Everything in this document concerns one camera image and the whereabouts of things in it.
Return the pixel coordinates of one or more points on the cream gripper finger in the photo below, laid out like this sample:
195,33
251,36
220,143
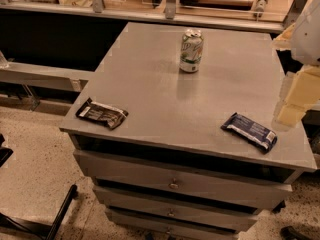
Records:
300,91

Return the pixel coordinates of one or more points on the blue rxbar blueberry wrapper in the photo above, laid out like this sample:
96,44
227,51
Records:
255,133

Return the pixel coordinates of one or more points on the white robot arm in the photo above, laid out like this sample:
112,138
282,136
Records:
311,15

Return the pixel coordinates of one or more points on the green white 7up can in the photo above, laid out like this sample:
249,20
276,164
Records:
191,50

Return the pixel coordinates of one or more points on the grey drawer cabinet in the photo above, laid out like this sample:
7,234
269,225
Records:
176,118

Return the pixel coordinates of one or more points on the black object on floor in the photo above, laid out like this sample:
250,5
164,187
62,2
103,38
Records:
289,233

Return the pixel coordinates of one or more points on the top grey drawer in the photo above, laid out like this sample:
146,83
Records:
238,192

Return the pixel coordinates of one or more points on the grey drawer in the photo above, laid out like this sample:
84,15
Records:
238,192
169,227
174,209

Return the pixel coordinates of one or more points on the black snack bar wrapper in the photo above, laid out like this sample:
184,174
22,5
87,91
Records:
102,114

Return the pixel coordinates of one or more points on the bottom grey drawer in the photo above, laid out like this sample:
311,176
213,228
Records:
169,227

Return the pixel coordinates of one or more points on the middle grey drawer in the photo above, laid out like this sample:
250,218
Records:
174,209

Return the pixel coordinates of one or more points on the grey metal shelf rail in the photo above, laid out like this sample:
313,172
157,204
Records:
44,76

